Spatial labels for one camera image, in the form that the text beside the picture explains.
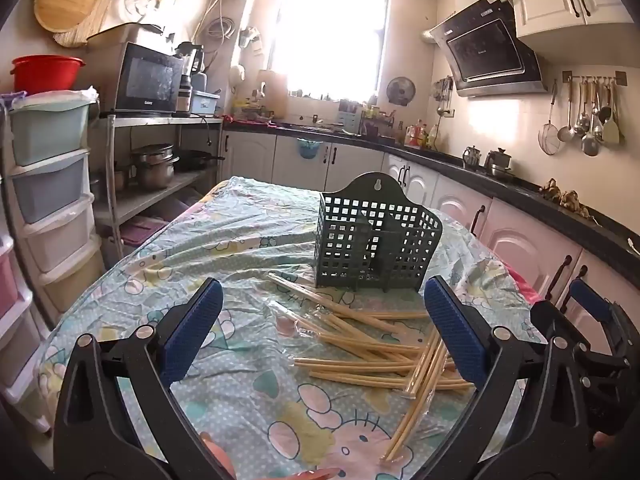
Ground white round plastic strainer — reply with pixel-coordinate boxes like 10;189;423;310
124;0;161;23

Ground stacked steel pots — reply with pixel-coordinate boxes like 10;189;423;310
131;144;180;190

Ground purple lid storage box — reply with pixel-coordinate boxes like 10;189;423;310
120;217;168;251

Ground kitchen window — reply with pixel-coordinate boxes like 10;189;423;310
267;0;392;102

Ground metal shelf rack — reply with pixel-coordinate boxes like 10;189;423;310
92;114;224;261

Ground blue countertop organizer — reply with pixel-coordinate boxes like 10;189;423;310
337;100;361;128

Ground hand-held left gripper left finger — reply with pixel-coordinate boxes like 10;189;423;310
52;277;236;480

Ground red plastic basin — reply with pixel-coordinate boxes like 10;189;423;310
11;55;86;96

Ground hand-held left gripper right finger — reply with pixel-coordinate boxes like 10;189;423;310
400;275;598;480

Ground cartoon print tablecloth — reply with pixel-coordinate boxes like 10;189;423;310
37;176;543;480

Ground black microwave oven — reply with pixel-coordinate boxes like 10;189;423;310
107;41;185;115

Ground steel tray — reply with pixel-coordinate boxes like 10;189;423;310
87;22;166;50

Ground cluster of condiment bottles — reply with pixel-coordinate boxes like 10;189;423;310
404;119;441;151

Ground round woven bamboo trays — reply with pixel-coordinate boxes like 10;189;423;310
34;0;112;48

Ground ginger roots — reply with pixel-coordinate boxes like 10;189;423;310
539;177;598;221

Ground person's left hand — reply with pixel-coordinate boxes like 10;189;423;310
199;431;342;480

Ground wire mesh strainer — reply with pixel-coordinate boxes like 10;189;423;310
538;80;562;155

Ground metal kettle on stove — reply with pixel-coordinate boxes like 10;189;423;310
484;148;515;177

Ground group of bamboo chopsticks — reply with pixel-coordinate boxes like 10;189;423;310
267;271;476;465

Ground black range hood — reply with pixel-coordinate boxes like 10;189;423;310
429;0;550;98

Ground small wall fan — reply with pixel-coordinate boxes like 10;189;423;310
386;76;417;107

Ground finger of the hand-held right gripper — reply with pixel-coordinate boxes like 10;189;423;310
530;301;568;341
569;279;638;346

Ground pale green spatula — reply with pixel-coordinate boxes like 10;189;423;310
602;82;621;147

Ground row of hanging steel utensils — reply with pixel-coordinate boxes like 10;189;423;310
557;77;626;157

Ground pastel plastic drawer unit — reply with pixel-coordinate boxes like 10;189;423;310
0;91;101;433

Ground black blender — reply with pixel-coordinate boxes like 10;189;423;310
175;41;207;92

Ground light blue plastic box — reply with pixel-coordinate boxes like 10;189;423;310
191;90;221;116

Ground black frying pan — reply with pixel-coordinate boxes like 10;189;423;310
175;149;227;172

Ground green plastic utensil basket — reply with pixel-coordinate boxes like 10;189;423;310
314;172;443;295

